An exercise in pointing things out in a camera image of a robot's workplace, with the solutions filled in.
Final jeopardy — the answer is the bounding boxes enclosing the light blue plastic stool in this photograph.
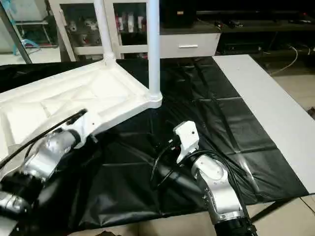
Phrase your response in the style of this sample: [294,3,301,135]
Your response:
[13,38,40,55]

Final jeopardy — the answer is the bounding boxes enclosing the white plastic table leg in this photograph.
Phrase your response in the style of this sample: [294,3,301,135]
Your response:
[93,0,117,65]
[147,0,163,100]

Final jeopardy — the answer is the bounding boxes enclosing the glass tank metal frame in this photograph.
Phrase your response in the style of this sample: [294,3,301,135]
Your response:
[14,21,59,49]

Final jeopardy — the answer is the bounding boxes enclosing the black metal table leg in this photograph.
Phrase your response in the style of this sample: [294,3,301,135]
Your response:
[251,200,280,223]

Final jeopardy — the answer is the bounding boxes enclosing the white glass door cabinet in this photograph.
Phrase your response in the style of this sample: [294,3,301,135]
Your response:
[48,0,160,62]

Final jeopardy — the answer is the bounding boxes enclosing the black shiny table mat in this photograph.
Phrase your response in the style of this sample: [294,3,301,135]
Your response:
[0,55,310,229]

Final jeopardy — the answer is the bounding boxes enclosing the black box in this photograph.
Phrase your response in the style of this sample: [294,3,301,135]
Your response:
[163,7,197,28]

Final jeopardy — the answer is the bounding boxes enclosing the white drawer unit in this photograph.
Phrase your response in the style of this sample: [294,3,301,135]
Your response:
[158,33,221,59]

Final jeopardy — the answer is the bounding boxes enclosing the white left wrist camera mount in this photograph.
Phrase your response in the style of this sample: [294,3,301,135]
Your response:
[61,112,99,149]

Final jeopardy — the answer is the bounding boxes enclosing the white side table board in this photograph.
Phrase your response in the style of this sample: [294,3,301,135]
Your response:
[212,54,315,195]

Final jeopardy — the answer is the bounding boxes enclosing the white plastic storage box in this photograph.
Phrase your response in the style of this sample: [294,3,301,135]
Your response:
[8,0,48,22]

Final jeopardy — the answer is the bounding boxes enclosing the white plastic table top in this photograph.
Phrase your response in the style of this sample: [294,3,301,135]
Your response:
[0,58,163,170]

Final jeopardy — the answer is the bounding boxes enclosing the white floor cable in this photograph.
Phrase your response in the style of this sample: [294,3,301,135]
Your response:
[270,45,312,75]

